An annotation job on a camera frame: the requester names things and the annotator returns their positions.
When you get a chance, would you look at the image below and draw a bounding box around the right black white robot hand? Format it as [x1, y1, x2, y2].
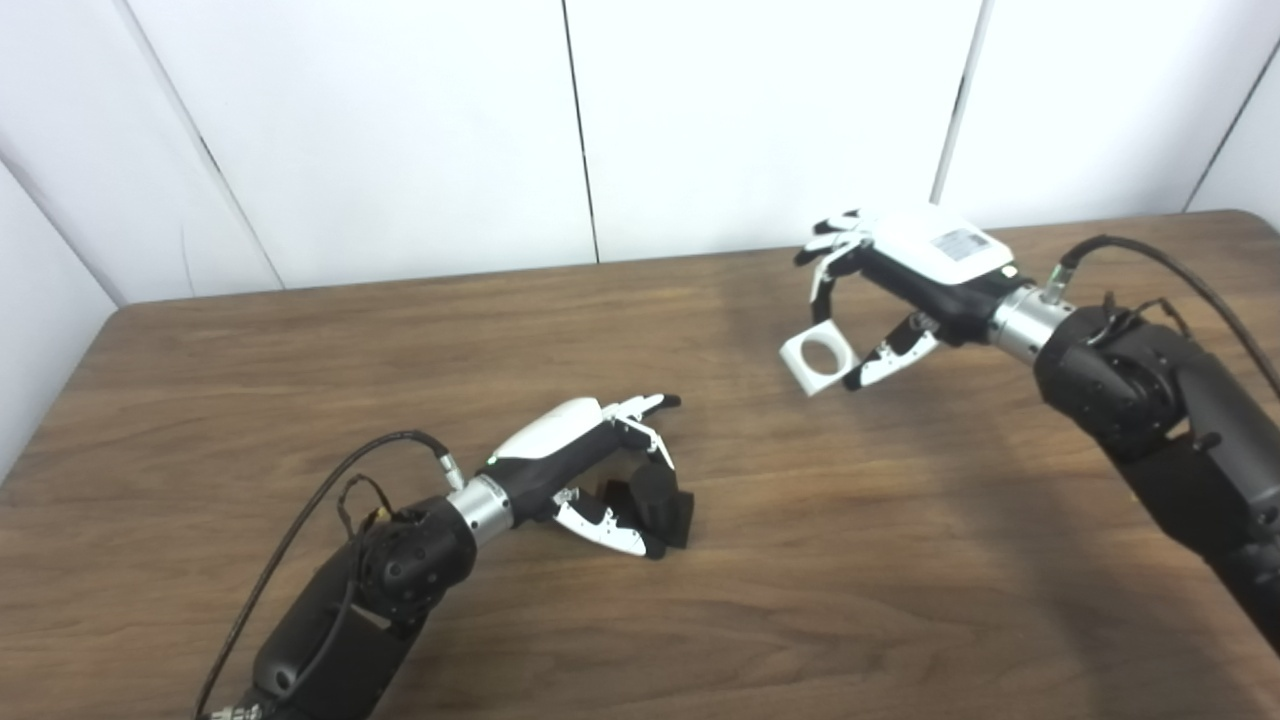
[795, 205, 1019, 393]

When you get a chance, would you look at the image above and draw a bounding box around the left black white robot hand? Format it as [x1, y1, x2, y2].
[485, 393, 683, 561]

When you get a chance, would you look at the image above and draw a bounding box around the thin black wrist wire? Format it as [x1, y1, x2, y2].
[335, 475, 396, 541]
[1085, 295, 1191, 346]

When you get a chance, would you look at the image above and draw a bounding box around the left thin black wrist wire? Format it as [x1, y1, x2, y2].
[335, 475, 396, 541]

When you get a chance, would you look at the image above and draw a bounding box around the right thin black wrist wire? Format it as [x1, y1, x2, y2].
[1085, 295, 1191, 346]

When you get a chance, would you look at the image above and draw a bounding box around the white square piece with hole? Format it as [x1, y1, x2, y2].
[780, 320, 861, 398]

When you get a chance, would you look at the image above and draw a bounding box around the black peg with square base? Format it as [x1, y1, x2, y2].
[598, 455, 695, 551]

